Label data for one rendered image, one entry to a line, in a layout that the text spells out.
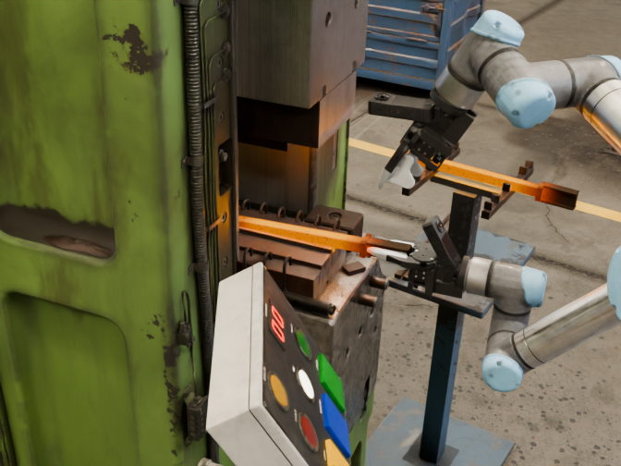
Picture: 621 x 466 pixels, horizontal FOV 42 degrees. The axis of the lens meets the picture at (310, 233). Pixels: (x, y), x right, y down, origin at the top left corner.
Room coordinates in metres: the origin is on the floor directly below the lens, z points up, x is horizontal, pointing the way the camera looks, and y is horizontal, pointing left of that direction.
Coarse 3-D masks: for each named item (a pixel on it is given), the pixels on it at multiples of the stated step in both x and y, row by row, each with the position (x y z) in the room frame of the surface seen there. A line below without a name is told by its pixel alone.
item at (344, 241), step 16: (240, 224) 1.58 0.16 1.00; (256, 224) 1.57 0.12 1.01; (272, 224) 1.57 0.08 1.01; (288, 224) 1.57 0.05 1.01; (304, 240) 1.53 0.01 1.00; (320, 240) 1.51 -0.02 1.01; (336, 240) 1.50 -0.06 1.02; (352, 240) 1.49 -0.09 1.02; (368, 240) 1.48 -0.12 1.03; (384, 240) 1.48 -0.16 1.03
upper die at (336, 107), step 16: (352, 80) 1.56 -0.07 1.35; (336, 96) 1.48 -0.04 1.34; (352, 96) 1.57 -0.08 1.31; (240, 112) 1.46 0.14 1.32; (256, 112) 1.45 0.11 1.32; (272, 112) 1.43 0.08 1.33; (288, 112) 1.42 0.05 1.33; (304, 112) 1.41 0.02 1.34; (320, 112) 1.40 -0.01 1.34; (336, 112) 1.49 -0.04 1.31; (352, 112) 1.57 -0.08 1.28; (240, 128) 1.46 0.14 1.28; (256, 128) 1.45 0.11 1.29; (272, 128) 1.43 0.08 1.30; (288, 128) 1.42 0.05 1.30; (304, 128) 1.41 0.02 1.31; (320, 128) 1.40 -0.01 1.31; (336, 128) 1.49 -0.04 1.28; (304, 144) 1.41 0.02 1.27; (320, 144) 1.41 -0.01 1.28
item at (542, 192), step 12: (444, 168) 1.92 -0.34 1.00; (456, 168) 1.91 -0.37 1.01; (468, 168) 1.90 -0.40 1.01; (480, 168) 1.90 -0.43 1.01; (480, 180) 1.87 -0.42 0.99; (492, 180) 1.85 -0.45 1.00; (504, 180) 1.84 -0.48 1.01; (516, 180) 1.84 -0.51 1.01; (528, 192) 1.81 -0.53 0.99; (540, 192) 1.78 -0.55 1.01; (552, 192) 1.78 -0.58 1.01; (564, 192) 1.76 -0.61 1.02; (576, 192) 1.76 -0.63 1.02; (552, 204) 1.78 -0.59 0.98; (564, 204) 1.77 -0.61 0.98
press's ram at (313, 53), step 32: (256, 0) 1.39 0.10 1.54; (288, 0) 1.37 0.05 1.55; (320, 0) 1.38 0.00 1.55; (352, 0) 1.54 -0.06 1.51; (256, 32) 1.39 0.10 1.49; (288, 32) 1.37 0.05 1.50; (320, 32) 1.39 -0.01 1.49; (352, 32) 1.55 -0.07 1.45; (256, 64) 1.39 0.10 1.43; (288, 64) 1.37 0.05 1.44; (320, 64) 1.39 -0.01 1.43; (352, 64) 1.56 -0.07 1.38; (256, 96) 1.39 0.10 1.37; (288, 96) 1.37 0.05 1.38; (320, 96) 1.40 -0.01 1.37
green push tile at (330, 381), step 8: (320, 360) 1.07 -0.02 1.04; (320, 368) 1.04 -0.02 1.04; (328, 368) 1.06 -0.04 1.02; (320, 376) 1.02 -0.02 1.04; (328, 376) 1.04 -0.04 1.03; (336, 376) 1.08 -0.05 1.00; (328, 384) 1.02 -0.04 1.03; (336, 384) 1.05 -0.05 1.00; (328, 392) 1.01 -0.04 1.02; (336, 392) 1.03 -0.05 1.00; (336, 400) 1.01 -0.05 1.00; (344, 408) 1.01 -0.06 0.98
